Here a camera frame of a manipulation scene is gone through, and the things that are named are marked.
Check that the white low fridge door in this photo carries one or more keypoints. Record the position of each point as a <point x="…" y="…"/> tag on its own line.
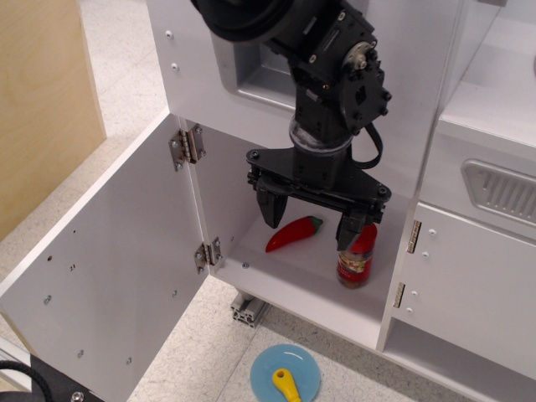
<point x="98" y="296"/>

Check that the lower brass cabinet hinge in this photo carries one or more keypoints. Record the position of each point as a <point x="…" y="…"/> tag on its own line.
<point x="399" y="295"/>

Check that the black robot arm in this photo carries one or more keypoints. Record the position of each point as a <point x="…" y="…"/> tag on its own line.
<point x="331" y="51"/>

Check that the white toy fridge cabinet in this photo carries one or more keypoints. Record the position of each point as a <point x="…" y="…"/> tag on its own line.
<point x="416" y="47"/>

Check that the brass cabinet hinge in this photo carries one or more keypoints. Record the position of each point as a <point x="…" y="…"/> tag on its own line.
<point x="399" y="295"/>
<point x="414" y="236"/>

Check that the upper silver door hinge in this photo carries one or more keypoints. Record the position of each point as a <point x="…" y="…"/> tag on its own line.
<point x="187" y="146"/>

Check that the upper brass cabinet hinge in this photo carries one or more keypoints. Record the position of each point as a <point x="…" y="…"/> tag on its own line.
<point x="414" y="236"/>

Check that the silver oven vent panel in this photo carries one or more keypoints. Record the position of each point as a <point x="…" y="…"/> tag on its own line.
<point x="500" y="191"/>

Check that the lower silver door hinge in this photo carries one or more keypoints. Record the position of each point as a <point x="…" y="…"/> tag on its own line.
<point x="207" y="254"/>

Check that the red toy chili pepper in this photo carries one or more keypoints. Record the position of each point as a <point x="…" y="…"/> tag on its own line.
<point x="296" y="230"/>

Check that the yellow handled utensil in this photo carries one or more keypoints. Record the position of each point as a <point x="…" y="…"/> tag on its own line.
<point x="284" y="382"/>

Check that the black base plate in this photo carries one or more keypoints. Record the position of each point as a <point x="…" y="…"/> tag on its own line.
<point x="62" y="387"/>

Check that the silver door hinge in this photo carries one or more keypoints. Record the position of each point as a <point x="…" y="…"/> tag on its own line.
<point x="207" y="254"/>
<point x="187" y="146"/>

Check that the aluminium extrusion foot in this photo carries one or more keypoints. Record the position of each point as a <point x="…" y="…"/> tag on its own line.
<point x="248" y="309"/>

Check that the light wooden panel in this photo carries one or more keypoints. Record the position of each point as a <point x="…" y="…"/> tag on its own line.
<point x="50" y="115"/>

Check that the red lid spice jar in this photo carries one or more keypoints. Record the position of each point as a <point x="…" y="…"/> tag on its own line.
<point x="354" y="265"/>

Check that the white oven cabinet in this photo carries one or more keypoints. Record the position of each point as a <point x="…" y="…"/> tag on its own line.
<point x="467" y="317"/>

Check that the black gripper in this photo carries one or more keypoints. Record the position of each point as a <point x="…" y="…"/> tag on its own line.
<point x="334" y="182"/>

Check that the silver ice dispenser recess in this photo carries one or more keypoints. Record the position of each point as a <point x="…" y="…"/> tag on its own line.
<point x="255" y="72"/>

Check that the light blue plate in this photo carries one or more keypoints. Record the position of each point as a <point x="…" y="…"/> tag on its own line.
<point x="298" y="361"/>

